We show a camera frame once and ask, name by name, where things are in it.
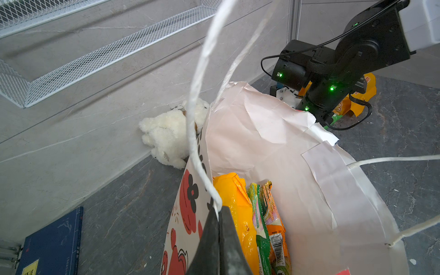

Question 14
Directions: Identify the strawberry print paper bag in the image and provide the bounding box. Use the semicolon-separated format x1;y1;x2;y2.
160;0;440;275

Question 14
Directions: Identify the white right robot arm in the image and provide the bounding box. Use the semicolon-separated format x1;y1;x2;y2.
271;1;440;126

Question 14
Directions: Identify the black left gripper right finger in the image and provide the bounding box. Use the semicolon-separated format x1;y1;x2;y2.
219;206;253;275

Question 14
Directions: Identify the white plush bear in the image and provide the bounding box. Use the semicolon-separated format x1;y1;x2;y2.
139;102;189;169

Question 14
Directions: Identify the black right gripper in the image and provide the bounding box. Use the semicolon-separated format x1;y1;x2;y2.
271;40;335;91

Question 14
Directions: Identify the orange snack bag in bag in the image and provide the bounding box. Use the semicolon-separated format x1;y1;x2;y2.
260;181;291;275

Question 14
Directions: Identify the orange yellow snack bag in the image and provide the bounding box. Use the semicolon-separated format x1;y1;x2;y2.
214;173;260;275

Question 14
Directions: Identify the green corn chip bag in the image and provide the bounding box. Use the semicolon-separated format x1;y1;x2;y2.
324;113;343;129

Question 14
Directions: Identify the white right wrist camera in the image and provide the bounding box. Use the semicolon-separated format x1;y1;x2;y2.
269;83;302;109

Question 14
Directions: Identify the large yellow snack bag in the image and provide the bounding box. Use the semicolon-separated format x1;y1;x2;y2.
333;73;377;117

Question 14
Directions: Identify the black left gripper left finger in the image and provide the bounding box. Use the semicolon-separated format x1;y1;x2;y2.
186;209;220;275

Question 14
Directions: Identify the white wire mesh basket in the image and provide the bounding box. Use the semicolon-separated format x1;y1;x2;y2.
1;1;219;109

